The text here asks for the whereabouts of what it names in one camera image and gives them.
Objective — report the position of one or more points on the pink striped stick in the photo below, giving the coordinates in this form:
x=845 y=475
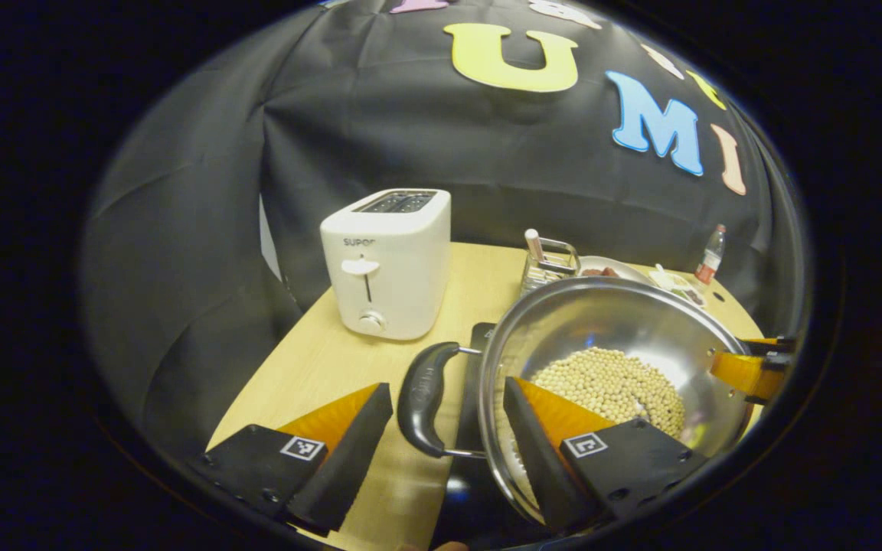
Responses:
x=534 y=245

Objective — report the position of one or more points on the white oval plate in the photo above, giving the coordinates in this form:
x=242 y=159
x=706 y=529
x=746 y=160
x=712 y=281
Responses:
x=625 y=266

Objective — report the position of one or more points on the white toaster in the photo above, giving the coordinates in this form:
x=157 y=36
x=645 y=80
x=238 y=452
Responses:
x=395 y=283

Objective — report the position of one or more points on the pile of soybeans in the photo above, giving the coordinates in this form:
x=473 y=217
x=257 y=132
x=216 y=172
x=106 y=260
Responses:
x=609 y=390

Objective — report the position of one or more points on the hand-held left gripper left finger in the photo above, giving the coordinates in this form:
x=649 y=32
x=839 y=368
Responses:
x=349 y=467

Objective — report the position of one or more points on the red meat patty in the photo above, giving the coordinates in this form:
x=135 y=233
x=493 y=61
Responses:
x=600 y=272

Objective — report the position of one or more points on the clear water bottle red label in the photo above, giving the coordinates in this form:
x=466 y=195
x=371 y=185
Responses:
x=710 y=260

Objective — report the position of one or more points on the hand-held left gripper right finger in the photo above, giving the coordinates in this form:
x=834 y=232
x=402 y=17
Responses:
x=544 y=467

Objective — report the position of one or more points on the white divided dish of beans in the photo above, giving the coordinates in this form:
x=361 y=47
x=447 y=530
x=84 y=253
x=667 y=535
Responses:
x=678 y=283

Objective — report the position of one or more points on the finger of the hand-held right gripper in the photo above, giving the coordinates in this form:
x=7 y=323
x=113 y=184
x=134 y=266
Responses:
x=747 y=375
x=776 y=346

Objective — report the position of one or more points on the black induction cooktop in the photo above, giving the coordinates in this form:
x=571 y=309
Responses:
x=475 y=383

